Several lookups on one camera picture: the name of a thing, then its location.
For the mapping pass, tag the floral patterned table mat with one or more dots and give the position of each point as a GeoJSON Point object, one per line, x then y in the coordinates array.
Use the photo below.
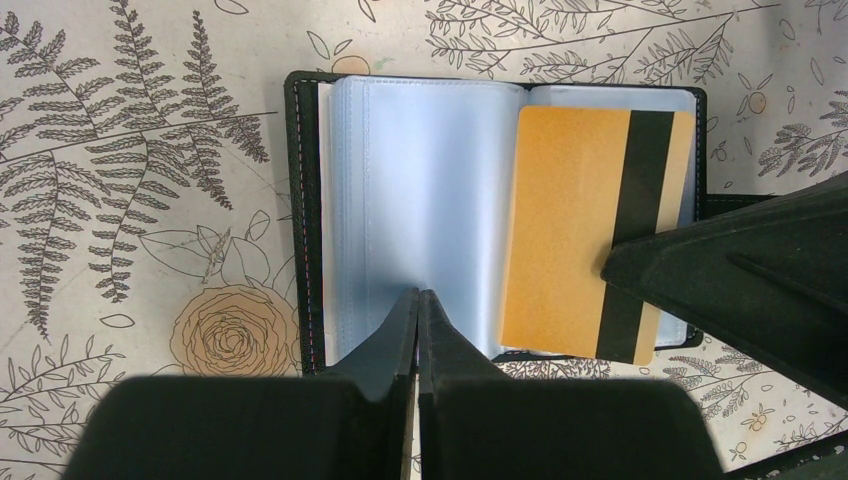
{"type": "Point", "coordinates": [146, 214]}

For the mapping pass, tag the black leather card holder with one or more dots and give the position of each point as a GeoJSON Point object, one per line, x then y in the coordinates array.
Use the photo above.
{"type": "Point", "coordinates": [400, 182]}

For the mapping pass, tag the gold VIP card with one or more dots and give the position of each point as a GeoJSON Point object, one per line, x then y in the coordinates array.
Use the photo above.
{"type": "Point", "coordinates": [587, 180]}

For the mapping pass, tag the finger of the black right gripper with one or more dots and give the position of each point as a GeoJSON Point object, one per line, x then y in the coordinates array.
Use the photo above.
{"type": "Point", "coordinates": [769, 279]}

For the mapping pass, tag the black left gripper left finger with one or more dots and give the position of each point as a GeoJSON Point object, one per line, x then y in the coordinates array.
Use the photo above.
{"type": "Point", "coordinates": [348, 422]}

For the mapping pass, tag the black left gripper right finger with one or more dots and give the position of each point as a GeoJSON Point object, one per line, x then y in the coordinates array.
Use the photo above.
{"type": "Point", "coordinates": [476, 422]}

